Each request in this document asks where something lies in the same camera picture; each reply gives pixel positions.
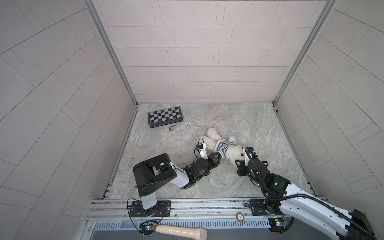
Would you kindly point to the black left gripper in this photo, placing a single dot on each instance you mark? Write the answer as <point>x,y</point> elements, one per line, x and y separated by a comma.
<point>212,161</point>

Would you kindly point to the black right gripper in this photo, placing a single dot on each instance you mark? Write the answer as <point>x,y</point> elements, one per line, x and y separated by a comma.
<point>240,168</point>

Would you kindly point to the blue white striped knit sweater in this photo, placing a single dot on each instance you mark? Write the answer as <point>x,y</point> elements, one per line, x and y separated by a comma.
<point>223,147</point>

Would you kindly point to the white plush teddy bear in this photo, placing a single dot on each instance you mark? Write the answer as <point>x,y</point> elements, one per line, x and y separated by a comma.
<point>234,153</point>

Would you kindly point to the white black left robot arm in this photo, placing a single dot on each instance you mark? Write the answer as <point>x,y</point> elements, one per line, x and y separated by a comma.
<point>153,174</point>

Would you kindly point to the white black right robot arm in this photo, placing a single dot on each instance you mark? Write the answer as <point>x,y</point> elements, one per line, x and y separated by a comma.
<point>283,196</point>

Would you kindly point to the red round sticker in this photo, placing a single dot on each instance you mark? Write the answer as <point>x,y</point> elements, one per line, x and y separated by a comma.
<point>240,217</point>

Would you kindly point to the small silver metal jar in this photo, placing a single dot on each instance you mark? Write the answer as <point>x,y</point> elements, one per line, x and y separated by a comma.
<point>172,128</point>

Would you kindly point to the right green circuit board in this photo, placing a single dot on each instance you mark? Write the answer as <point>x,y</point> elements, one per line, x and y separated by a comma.
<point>276,225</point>

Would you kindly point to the green circuit board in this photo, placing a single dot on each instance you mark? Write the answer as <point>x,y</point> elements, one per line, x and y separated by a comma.
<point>147,228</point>
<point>276,225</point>

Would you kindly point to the folded black chess board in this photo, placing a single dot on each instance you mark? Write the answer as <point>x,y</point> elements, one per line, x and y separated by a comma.
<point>165,117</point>

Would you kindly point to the left green circuit board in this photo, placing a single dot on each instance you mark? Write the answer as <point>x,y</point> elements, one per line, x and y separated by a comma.
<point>147,228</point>

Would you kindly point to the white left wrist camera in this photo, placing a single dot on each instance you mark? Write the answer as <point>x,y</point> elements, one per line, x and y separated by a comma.
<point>201,149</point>

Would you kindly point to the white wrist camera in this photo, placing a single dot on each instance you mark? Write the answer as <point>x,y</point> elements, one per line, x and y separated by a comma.
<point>201,149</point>
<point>250,154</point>

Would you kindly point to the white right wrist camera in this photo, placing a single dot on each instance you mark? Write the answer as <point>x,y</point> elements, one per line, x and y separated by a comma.
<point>250,154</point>

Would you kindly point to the beige wooden handle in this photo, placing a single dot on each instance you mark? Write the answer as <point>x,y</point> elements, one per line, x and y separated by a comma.
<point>192,233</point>

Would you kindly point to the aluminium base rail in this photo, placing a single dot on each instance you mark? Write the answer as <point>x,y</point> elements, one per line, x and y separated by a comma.
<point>209,214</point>

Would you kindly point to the aluminium corner frame post right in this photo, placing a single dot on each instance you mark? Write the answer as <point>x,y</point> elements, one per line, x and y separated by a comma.
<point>324,15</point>

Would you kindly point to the aluminium corner frame post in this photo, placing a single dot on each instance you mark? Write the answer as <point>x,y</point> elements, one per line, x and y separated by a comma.
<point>89,5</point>
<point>324,15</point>

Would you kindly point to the aluminium corner frame post left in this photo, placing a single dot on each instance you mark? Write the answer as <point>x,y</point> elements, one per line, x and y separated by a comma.
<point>89,5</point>

